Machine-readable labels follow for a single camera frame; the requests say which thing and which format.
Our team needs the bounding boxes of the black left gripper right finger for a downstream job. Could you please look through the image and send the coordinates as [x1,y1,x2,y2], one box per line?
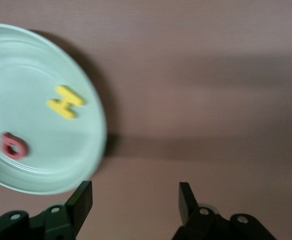
[175,181,278,240]

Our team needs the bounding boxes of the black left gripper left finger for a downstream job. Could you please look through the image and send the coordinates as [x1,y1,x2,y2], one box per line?
[0,180,94,240]

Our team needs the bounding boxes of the red foam letter Q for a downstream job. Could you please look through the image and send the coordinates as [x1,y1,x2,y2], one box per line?
[0,132,28,160]

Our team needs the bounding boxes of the yellow foam letter H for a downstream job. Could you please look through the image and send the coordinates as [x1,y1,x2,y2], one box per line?
[46,84,85,120]

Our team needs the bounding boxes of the brown table mat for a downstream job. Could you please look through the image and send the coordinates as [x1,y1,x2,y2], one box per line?
[0,0,292,240]

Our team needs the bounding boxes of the pale green round plate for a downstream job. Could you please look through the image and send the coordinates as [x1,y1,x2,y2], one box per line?
[0,22,109,196]

